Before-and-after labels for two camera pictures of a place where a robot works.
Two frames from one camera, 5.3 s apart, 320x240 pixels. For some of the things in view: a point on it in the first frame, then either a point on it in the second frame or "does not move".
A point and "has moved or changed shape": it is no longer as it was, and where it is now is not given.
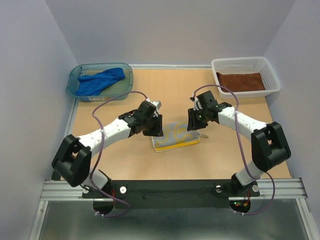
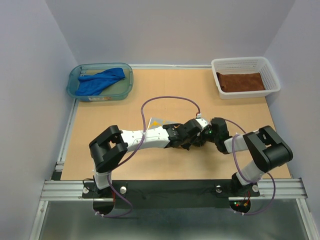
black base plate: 172,194 does not move
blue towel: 94,84 does not move
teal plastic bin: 100,81 does not move
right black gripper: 192,123 → 208,127
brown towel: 241,82 does not move
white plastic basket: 245,77 does not move
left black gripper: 157,130 → 187,146
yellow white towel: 175,135 has moved or changed shape
